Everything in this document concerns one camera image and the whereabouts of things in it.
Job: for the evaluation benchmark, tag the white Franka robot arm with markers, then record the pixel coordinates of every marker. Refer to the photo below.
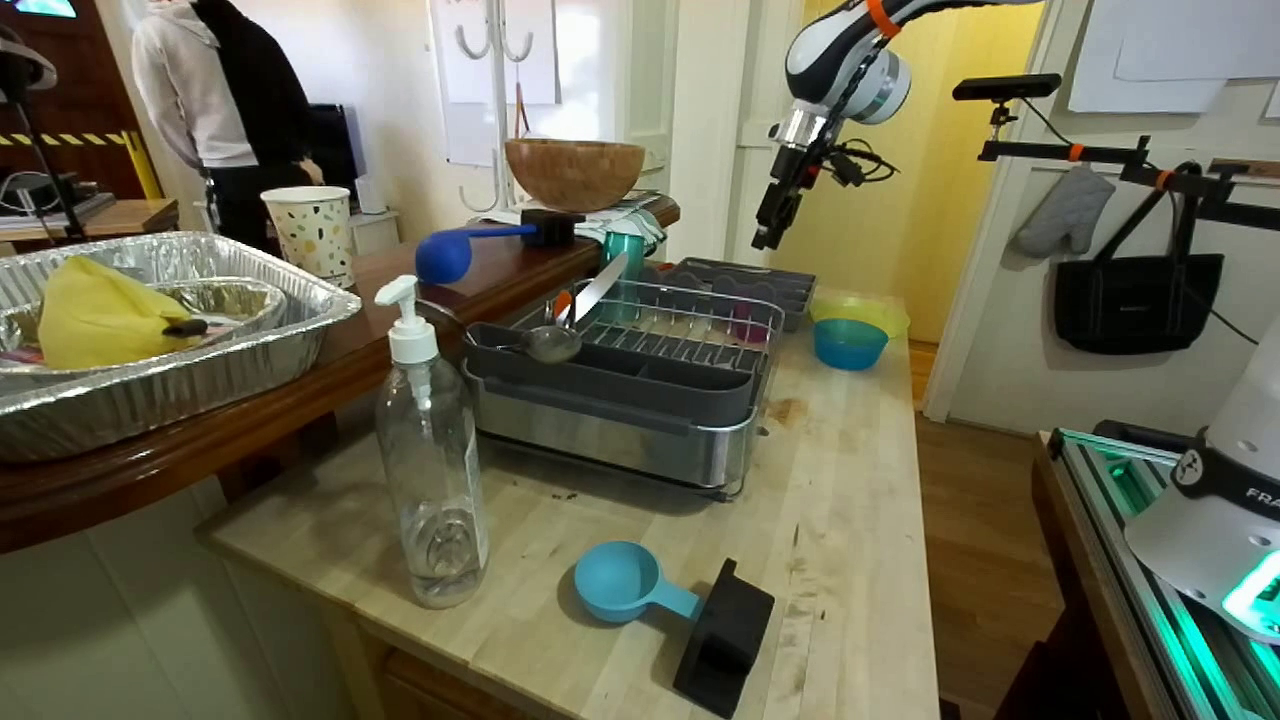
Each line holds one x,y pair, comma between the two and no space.
833,61

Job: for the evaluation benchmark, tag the yellow black hazard bar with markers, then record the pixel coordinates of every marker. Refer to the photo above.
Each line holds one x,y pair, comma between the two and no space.
82,138

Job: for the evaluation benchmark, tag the person in white shirt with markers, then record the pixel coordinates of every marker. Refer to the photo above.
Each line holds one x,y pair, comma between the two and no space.
186,92

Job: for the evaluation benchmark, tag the patterned paper cup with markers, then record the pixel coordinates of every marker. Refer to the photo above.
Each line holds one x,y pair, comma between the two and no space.
308,235

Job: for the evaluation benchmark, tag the steel dish rack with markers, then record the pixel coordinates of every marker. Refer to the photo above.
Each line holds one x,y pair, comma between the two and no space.
627,401

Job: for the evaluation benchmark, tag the large aluminium foil tray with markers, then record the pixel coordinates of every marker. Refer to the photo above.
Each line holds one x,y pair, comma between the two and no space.
163,384

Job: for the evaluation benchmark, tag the green plastic plate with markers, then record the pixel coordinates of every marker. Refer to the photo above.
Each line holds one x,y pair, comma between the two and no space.
864,310

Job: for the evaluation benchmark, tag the black stereo camera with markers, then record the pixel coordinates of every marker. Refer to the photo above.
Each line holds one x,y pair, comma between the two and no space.
1005,84

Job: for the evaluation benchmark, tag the teal plastic cup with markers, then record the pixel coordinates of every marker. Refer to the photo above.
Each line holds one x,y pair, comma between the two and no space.
627,250

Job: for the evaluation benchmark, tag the black plastic block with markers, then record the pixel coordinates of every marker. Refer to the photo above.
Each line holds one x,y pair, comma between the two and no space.
725,641

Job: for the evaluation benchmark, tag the green striped towel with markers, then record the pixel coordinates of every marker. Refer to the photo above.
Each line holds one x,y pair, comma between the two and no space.
637,223

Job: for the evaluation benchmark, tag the yellow cloth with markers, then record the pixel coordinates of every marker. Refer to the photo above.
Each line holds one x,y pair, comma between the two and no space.
100,323

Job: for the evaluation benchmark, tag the small aluminium foil pan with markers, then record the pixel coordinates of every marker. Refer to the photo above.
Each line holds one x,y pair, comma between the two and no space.
247,304

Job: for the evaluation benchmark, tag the blue measuring cup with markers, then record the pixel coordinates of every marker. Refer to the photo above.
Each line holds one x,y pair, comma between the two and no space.
618,581

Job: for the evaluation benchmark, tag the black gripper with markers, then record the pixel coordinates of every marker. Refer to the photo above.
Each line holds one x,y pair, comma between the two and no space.
788,184

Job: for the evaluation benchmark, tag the clear pump bottle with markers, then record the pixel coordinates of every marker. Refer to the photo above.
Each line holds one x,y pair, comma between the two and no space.
433,466

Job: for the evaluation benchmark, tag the small dark box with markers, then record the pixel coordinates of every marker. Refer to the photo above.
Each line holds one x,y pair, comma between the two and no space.
546,230

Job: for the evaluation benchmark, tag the metal ladle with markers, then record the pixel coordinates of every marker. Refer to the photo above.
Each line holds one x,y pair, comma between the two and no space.
552,340

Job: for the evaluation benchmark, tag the white coat rack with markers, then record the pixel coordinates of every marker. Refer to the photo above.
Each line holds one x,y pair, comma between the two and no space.
498,83

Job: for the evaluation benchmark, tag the black camera rig arm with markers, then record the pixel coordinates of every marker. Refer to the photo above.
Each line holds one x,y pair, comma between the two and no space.
1065,150

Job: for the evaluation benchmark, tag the wooden bowl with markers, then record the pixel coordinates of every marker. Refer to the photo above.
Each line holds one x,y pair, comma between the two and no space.
575,178

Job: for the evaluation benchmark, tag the grey oven mitt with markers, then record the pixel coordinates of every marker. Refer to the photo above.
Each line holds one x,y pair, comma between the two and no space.
1065,213

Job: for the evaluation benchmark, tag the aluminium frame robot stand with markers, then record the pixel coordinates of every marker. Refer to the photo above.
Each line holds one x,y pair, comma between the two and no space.
1132,481

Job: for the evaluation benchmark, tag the black stand lamp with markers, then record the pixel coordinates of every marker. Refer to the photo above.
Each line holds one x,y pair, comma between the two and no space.
21,66

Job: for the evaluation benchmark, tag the black tote bag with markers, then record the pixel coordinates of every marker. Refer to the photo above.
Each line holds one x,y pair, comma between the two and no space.
1132,304

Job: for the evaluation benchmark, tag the blue plastic bowl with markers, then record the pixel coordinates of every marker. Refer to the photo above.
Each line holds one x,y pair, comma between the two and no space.
850,350

